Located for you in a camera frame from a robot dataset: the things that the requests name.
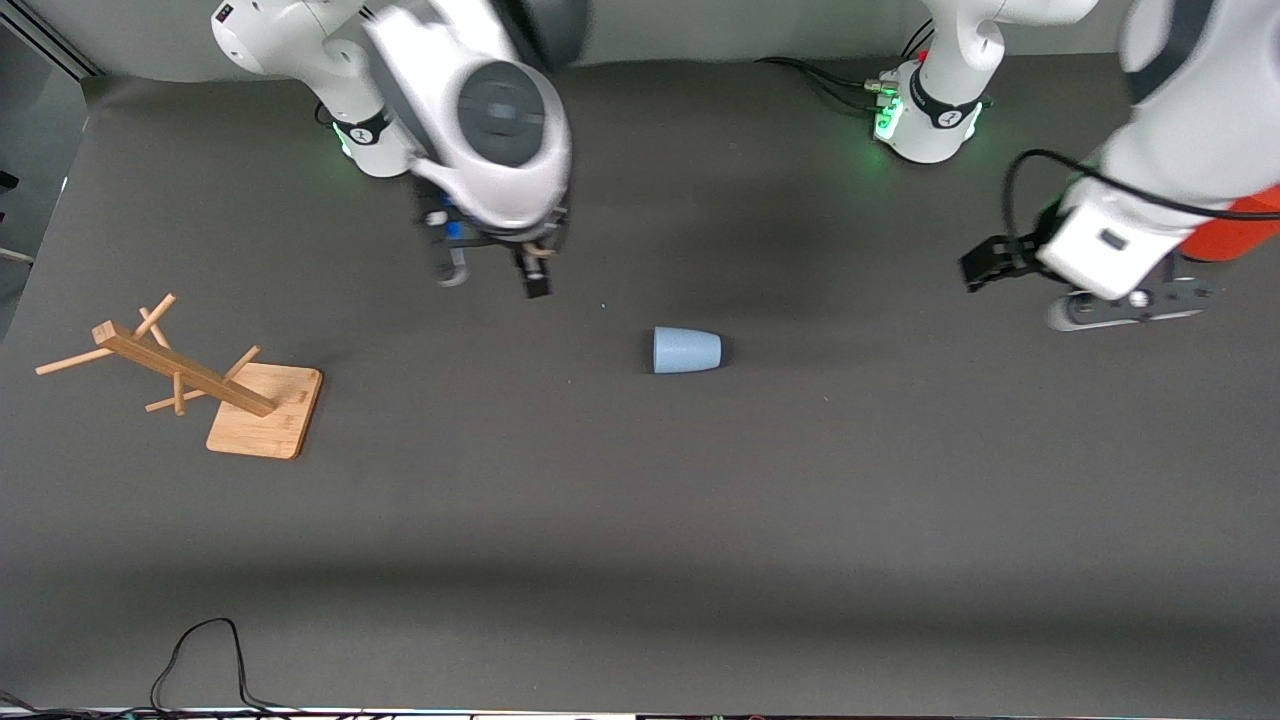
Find light blue cup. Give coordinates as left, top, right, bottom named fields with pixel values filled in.
left=653, top=326, right=723, bottom=375

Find wooden cup rack stand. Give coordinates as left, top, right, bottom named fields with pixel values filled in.
left=35, top=293, right=324, bottom=461

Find orange cylindrical can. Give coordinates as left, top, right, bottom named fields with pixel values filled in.
left=1180, top=185, right=1280, bottom=263

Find dark grey table mat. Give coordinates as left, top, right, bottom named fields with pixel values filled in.
left=0, top=38, right=1280, bottom=716

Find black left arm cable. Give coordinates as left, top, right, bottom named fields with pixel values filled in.
left=1002, top=150, right=1280, bottom=263

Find black left base cables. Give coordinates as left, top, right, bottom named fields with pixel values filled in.
left=755, top=20, right=936, bottom=113

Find aluminium frame rail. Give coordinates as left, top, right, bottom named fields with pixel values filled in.
left=0, top=0, right=103, bottom=81

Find thin black looped cable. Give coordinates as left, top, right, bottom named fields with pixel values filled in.
left=150, top=618, right=301, bottom=716

